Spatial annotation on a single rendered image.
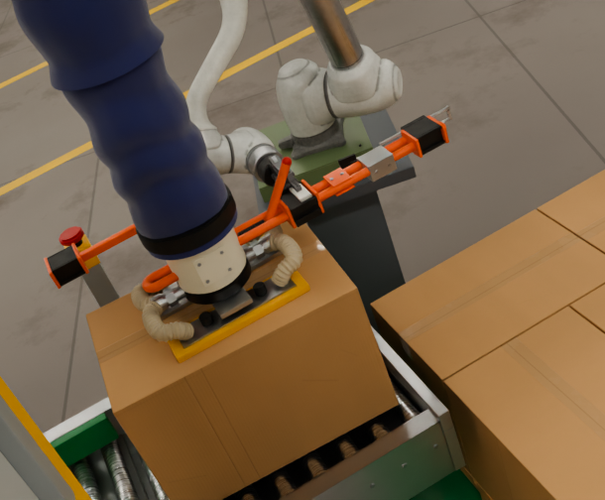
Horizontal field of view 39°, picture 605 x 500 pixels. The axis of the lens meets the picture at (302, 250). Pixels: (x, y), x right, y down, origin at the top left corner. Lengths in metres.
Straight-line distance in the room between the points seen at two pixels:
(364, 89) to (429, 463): 1.10
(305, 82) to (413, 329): 0.82
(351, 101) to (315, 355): 0.92
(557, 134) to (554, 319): 1.83
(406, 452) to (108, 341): 0.75
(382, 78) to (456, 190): 1.32
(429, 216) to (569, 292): 1.40
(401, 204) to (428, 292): 1.37
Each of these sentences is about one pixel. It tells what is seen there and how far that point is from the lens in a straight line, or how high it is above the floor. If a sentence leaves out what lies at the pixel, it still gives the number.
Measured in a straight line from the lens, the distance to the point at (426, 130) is 2.08.
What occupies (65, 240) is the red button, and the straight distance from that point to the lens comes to 2.42.
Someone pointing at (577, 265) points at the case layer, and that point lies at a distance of 2.49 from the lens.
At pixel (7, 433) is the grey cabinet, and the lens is 0.92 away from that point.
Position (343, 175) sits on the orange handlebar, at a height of 1.11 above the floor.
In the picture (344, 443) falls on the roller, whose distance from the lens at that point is 2.18.
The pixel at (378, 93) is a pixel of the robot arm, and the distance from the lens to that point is 2.60.
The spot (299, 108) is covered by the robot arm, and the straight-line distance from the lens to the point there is 2.69.
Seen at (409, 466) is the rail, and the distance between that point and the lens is 2.14.
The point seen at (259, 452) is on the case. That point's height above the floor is 0.64.
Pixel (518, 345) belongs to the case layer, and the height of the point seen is 0.54.
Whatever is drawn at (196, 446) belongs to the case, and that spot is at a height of 0.76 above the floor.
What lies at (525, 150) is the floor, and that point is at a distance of 3.99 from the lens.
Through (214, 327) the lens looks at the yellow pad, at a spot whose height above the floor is 0.98.
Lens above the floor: 2.17
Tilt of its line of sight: 35 degrees down
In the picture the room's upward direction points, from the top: 22 degrees counter-clockwise
